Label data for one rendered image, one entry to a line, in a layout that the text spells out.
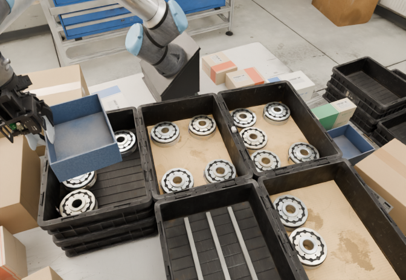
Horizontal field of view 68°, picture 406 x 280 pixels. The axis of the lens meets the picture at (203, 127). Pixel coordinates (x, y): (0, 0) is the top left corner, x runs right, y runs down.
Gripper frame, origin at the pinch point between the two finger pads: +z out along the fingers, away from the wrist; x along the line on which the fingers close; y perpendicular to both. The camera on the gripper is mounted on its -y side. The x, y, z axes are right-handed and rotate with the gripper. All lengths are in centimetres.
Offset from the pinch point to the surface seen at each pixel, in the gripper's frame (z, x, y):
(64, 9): 54, 4, -191
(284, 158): 37, 63, 12
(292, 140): 38, 70, 7
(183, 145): 33.1, 33.3, -7.4
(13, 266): 28.9, -24.6, 11.6
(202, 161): 33.4, 36.4, 2.1
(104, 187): 29.6, 3.9, -1.3
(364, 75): 84, 165, -41
